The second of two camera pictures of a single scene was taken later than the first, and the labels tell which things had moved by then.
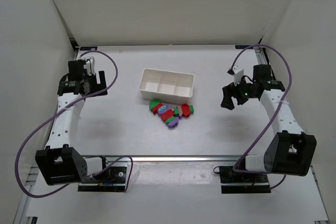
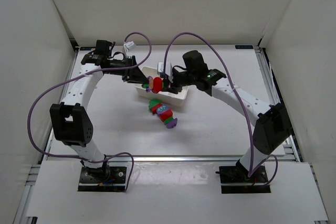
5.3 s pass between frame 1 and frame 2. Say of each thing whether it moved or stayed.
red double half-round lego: stayed
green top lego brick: stayed
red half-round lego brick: stayed
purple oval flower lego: stayed
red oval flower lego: moved
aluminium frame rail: stayed
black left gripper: moved
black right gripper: moved
